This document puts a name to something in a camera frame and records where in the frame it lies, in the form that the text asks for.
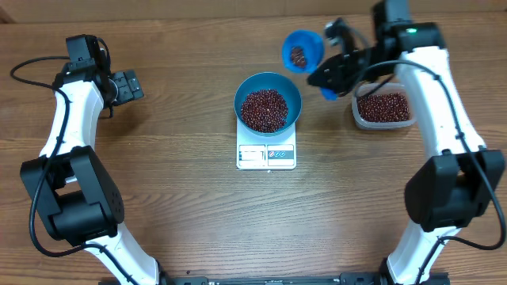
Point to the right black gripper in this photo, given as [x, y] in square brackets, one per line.
[341, 85]

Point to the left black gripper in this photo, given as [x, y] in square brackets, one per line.
[128, 91]

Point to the blue plastic measuring scoop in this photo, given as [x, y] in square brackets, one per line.
[313, 46]

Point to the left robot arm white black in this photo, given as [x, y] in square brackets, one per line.
[75, 203]

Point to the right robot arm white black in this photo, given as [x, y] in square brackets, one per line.
[458, 180]

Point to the red beans in scoop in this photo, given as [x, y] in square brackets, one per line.
[297, 57]

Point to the blue metal bowl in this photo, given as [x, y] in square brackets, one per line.
[271, 80]

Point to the red beans in bowl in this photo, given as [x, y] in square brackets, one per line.
[265, 111]

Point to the white digital kitchen scale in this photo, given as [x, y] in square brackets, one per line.
[265, 152]

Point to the clear plastic bean container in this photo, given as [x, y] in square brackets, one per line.
[387, 88]

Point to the red adzuki beans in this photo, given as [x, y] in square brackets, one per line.
[383, 108]

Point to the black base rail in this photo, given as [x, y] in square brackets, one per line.
[342, 279]

